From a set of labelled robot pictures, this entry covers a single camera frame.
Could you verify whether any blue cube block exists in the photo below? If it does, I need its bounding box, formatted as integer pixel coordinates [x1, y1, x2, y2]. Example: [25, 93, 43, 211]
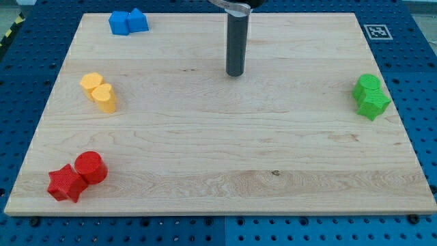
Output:
[109, 11, 130, 36]

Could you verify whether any black robot arm flange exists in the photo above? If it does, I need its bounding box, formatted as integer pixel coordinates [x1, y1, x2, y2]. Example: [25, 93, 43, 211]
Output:
[236, 0, 266, 9]

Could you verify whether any red star block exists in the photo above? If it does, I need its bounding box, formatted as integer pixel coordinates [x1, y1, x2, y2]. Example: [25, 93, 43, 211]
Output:
[47, 164, 88, 203]

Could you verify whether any green cylinder block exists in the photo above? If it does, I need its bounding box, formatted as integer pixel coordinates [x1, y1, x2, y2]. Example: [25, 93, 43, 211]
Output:
[352, 74, 381, 100]

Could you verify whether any yellow hexagon block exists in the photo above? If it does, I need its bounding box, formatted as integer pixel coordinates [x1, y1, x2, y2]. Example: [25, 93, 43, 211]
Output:
[80, 72, 105, 102]

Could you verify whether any light wooden board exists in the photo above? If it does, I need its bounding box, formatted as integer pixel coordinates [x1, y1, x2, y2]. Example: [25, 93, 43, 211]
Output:
[5, 13, 436, 217]

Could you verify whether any white fiducial marker tag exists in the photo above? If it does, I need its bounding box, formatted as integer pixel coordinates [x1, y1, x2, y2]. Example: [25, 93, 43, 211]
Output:
[364, 24, 393, 40]

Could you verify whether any green star block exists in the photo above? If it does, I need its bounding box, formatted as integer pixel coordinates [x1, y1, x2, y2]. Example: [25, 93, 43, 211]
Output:
[356, 89, 391, 121]

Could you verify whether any yellow heart block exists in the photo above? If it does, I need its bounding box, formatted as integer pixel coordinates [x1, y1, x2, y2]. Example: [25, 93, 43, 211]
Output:
[91, 83, 117, 113]

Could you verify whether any red cylinder block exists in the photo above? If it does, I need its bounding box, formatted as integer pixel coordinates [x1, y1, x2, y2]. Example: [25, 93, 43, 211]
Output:
[74, 151, 108, 185]

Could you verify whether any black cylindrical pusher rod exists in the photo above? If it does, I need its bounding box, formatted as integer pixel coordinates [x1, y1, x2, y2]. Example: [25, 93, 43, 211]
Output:
[226, 14, 249, 77]

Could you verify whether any blue pentagon block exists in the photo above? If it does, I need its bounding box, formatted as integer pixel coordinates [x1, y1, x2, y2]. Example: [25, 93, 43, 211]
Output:
[126, 8, 149, 33]

